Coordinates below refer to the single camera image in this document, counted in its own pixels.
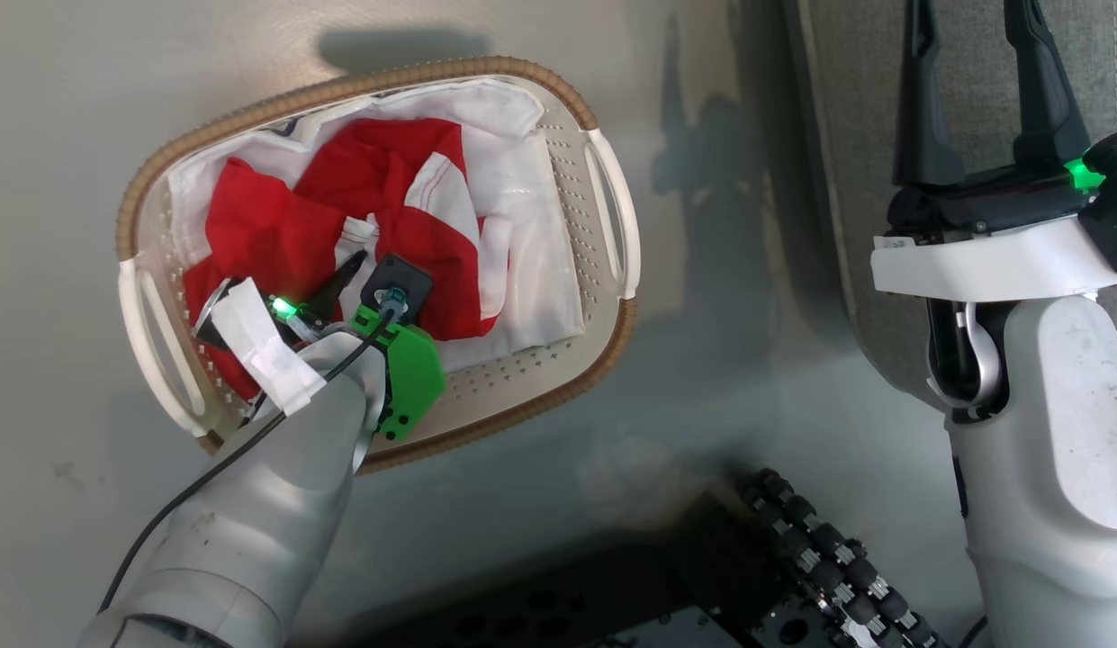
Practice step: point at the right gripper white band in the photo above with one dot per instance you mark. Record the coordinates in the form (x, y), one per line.
(990, 247)

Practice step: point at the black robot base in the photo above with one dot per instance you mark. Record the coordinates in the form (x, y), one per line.
(567, 603)

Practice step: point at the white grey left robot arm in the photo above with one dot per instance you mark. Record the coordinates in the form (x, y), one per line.
(252, 522)

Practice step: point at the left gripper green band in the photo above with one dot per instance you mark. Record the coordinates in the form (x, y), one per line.
(412, 373)

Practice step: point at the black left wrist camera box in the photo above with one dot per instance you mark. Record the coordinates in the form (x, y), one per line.
(398, 274)

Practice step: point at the black omni wheel with rollers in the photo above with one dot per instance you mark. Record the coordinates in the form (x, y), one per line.
(837, 558)

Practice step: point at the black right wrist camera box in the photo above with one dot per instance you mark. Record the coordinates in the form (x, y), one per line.
(1114, 207)

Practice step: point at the cream laundry basket brown rim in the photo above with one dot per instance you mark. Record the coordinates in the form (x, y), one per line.
(522, 396)

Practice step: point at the grey fabric sofa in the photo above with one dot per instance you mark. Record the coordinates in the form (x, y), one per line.
(855, 135)

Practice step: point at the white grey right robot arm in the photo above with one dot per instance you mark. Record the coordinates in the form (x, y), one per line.
(1053, 468)

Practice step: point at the red and white cloth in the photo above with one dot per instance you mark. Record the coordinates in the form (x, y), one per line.
(531, 270)

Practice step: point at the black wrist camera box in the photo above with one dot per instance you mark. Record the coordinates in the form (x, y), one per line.
(1114, 207)
(398, 274)

